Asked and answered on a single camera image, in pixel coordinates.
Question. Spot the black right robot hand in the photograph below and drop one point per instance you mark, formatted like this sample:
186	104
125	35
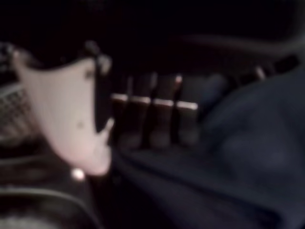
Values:
143	47

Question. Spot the dark washing machine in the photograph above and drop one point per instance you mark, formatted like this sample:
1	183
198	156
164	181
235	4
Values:
28	179

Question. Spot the blue garment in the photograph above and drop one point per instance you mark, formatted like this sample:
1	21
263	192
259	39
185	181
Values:
214	155

